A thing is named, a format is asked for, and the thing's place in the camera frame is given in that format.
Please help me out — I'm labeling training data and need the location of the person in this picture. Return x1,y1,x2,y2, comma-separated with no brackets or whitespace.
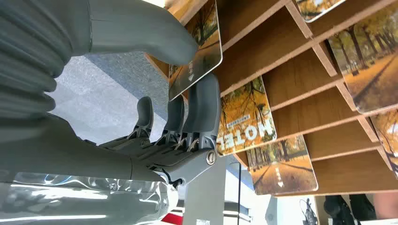
372,193,398,220

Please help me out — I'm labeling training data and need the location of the autumn hotel print card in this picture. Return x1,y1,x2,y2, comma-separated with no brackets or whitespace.
216,76,277,157

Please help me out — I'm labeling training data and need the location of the shiny silver foil cover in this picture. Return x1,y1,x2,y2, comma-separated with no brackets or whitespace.
0,172,179,225

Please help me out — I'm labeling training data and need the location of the wooden card rack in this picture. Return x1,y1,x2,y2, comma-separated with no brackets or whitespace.
144,0,398,198

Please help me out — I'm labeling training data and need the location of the red object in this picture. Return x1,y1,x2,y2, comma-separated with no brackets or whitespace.
161,212,184,225

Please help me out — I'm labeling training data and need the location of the thin black pole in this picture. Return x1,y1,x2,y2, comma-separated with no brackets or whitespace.
237,162,242,225

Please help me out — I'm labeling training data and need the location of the ribbed grey right arm sleeve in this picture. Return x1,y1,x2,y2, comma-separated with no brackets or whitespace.
0,0,92,120

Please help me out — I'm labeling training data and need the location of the grey pillar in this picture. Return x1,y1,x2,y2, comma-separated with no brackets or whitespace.
183,156,228,225

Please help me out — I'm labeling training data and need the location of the black chair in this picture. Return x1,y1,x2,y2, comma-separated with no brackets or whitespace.
323,194,377,225

